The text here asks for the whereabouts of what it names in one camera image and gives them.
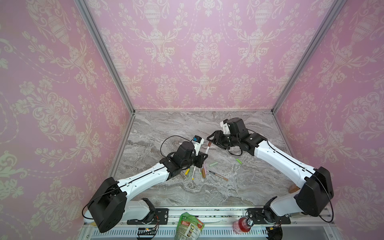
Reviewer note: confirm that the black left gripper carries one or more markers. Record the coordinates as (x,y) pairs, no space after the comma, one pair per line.
(201,155)

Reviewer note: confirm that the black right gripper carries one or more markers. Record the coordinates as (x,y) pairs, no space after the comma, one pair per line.
(222,139)

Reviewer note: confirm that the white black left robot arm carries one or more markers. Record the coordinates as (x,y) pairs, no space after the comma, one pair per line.
(114,202)

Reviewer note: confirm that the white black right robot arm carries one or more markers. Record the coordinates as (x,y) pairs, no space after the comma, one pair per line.
(316,190)

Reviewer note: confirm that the white pen yellow tip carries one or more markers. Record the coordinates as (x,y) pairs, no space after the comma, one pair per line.
(193,174)

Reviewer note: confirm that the green snack bag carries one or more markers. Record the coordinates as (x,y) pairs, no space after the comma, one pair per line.
(189,227)

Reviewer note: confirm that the red emergency stop button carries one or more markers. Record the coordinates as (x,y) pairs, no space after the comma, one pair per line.
(243,225)

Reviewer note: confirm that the amber jar black lid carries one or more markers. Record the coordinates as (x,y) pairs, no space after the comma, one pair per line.
(293,189)

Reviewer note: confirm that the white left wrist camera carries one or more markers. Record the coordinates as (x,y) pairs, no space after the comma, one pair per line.
(197,141)

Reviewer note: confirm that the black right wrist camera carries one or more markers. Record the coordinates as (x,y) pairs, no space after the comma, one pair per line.
(234,127)

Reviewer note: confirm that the aluminium front rail frame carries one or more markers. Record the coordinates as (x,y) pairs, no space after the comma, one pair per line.
(218,226)

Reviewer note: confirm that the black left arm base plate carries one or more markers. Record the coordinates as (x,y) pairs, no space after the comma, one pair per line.
(157,216)

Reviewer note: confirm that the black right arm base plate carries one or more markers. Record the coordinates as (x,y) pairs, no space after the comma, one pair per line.
(260,216)

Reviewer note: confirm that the aluminium right corner post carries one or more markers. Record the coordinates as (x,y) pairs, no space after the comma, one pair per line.
(319,35)

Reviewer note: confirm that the aluminium corner post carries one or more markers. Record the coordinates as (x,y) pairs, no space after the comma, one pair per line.
(102,48)
(319,35)

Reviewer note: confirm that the aluminium left corner post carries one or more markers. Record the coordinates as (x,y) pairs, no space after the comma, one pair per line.
(102,48)

